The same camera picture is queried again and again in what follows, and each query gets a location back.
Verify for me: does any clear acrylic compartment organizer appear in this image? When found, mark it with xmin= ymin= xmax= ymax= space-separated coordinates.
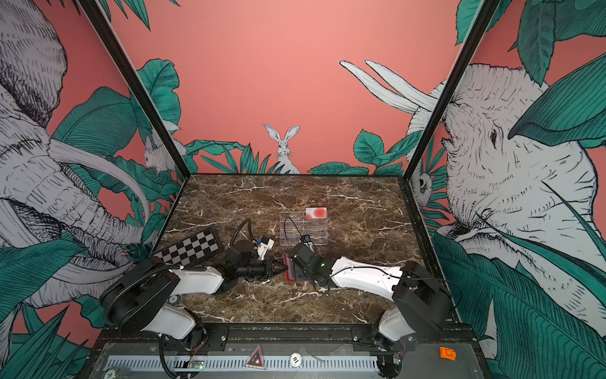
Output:
xmin=279 ymin=210 xmax=329 ymax=246

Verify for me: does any white red credit card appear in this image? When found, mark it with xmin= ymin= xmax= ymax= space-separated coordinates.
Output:
xmin=306 ymin=207 xmax=328 ymax=220

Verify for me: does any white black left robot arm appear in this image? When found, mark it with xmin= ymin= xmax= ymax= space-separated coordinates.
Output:
xmin=99 ymin=238 xmax=288 ymax=347

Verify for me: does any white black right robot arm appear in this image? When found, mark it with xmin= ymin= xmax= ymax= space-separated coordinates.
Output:
xmin=284 ymin=243 xmax=452 ymax=344

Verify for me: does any black white checkerboard calibration board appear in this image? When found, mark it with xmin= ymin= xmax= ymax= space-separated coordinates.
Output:
xmin=152 ymin=227 xmax=223 ymax=267

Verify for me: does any round white sticker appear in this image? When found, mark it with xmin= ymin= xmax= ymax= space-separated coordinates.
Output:
xmin=290 ymin=352 xmax=303 ymax=368

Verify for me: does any red warning triangle sticker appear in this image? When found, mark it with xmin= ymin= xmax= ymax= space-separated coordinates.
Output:
xmin=246 ymin=345 xmax=266 ymax=370

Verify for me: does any white ventilation grille strip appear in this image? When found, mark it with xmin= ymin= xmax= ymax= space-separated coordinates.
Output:
xmin=104 ymin=355 xmax=379 ymax=373

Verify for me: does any orange small connector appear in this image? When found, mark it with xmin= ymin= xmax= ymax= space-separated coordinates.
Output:
xmin=439 ymin=347 xmax=457 ymax=361

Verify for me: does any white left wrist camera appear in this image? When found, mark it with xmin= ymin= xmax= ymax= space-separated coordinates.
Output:
xmin=256 ymin=237 xmax=275 ymax=261

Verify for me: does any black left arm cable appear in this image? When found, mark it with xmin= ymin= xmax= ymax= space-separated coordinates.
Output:
xmin=229 ymin=217 xmax=254 ymax=245

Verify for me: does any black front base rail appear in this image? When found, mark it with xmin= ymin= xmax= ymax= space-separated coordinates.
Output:
xmin=92 ymin=322 xmax=478 ymax=353

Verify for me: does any black left corner frame post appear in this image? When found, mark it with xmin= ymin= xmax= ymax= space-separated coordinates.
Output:
xmin=78 ymin=0 xmax=191 ymax=180

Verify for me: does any black corner frame post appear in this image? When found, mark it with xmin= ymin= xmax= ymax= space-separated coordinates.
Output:
xmin=403 ymin=0 xmax=500 ymax=182
xmin=78 ymin=0 xmax=191 ymax=180

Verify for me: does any black right corner frame post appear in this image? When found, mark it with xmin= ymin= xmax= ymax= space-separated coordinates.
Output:
xmin=403 ymin=0 xmax=500 ymax=182

